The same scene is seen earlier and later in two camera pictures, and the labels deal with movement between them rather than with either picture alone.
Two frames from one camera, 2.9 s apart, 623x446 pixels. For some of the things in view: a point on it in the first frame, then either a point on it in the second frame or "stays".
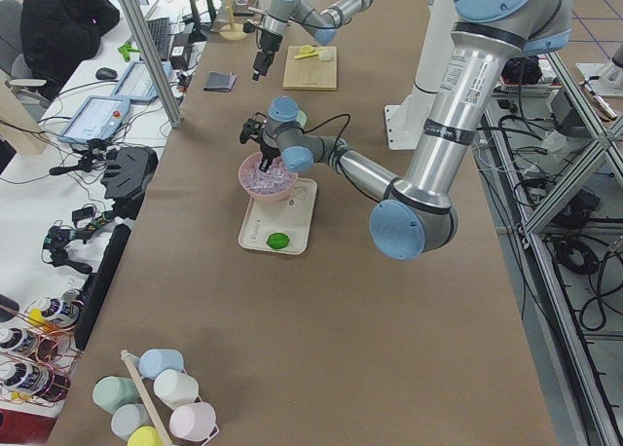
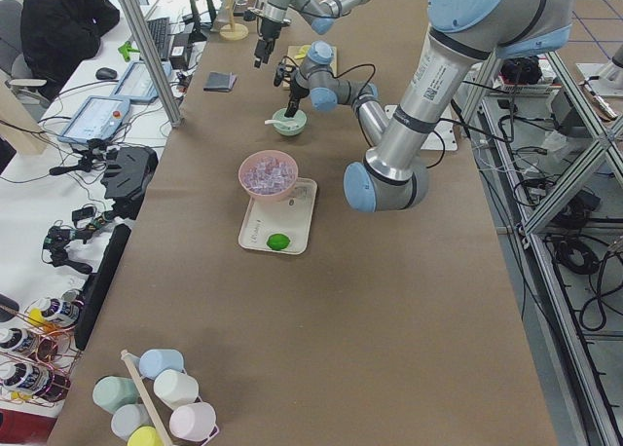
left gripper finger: (264, 165) → (292, 107)
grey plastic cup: (128, 419) stays
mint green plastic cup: (113, 391) stays
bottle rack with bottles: (37, 364) stays
